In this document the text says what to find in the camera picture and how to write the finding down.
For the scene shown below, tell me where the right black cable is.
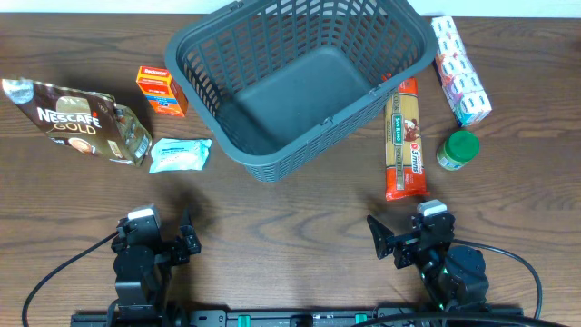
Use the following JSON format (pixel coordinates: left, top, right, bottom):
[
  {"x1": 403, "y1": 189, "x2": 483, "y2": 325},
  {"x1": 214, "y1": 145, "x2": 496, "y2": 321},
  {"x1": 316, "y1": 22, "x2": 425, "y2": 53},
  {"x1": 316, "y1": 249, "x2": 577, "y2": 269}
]
[{"x1": 451, "y1": 239, "x2": 544, "y2": 320}]

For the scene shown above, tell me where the light blue wipes pack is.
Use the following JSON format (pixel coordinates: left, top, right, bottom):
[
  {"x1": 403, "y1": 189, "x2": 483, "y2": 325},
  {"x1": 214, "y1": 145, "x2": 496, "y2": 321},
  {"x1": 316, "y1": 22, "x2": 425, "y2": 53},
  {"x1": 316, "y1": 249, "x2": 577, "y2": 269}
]
[{"x1": 149, "y1": 138, "x2": 212, "y2": 174}]

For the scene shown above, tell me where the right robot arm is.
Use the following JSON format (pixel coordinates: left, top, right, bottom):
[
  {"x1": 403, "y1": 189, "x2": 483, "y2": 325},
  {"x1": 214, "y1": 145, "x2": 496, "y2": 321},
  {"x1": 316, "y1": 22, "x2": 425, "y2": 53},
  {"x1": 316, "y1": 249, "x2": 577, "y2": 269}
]
[{"x1": 367, "y1": 200, "x2": 489, "y2": 309}]

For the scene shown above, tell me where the San Remo spaghetti packet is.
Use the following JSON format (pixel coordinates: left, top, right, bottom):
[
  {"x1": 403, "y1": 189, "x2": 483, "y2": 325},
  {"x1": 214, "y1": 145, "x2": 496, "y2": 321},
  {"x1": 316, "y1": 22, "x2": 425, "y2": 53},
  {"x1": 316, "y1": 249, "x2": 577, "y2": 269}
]
[{"x1": 384, "y1": 77, "x2": 429, "y2": 201}]

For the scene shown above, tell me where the dark grey plastic basket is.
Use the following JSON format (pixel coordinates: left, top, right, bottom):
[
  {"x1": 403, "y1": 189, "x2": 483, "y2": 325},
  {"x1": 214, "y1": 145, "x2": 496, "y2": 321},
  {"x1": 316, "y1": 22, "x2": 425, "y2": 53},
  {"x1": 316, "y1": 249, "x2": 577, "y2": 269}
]
[{"x1": 164, "y1": 0, "x2": 438, "y2": 183}]

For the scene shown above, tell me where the black cable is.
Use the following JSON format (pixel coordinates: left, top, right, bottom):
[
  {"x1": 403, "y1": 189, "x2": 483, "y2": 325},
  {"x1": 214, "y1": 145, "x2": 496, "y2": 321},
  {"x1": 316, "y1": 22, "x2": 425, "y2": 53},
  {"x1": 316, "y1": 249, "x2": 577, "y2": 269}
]
[
  {"x1": 21, "y1": 230, "x2": 120, "y2": 327},
  {"x1": 451, "y1": 239, "x2": 544, "y2": 320}
]

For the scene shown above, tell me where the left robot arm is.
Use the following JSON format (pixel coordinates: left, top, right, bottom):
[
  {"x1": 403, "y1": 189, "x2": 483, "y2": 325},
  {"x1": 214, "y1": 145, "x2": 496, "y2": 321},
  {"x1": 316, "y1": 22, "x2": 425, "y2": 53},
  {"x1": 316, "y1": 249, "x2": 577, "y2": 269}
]
[{"x1": 105, "y1": 204, "x2": 202, "y2": 326}]

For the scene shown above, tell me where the green lid glass jar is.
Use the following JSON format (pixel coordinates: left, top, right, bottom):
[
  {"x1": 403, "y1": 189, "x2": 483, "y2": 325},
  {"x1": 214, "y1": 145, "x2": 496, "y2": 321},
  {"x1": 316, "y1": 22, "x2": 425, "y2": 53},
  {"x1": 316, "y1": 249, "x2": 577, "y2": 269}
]
[{"x1": 437, "y1": 130, "x2": 480, "y2": 171}]

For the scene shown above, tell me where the left black cable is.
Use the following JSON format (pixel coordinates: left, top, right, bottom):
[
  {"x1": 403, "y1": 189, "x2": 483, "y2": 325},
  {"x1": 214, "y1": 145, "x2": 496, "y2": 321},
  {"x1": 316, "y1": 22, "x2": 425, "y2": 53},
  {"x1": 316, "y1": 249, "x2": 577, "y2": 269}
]
[{"x1": 21, "y1": 230, "x2": 120, "y2": 327}]

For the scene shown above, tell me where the Kleenex tissue multipack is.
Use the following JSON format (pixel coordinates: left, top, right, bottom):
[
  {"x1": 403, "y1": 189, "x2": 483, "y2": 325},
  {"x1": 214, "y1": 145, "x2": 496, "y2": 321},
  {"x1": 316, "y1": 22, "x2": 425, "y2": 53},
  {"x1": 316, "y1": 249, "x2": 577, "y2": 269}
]
[{"x1": 430, "y1": 16, "x2": 492, "y2": 127}]

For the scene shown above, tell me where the orange Redoxon box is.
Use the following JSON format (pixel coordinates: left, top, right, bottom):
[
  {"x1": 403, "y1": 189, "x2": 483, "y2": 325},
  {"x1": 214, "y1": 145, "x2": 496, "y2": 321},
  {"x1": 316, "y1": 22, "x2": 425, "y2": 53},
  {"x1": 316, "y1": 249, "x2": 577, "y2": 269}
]
[{"x1": 136, "y1": 66, "x2": 188, "y2": 117}]

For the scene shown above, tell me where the Nescafe Gold coffee pouch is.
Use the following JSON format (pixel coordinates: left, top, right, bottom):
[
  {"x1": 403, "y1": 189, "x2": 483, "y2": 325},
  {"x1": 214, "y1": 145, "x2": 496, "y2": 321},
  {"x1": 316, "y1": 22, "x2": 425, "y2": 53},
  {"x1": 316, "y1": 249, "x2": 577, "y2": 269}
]
[{"x1": 2, "y1": 78, "x2": 153, "y2": 166}]

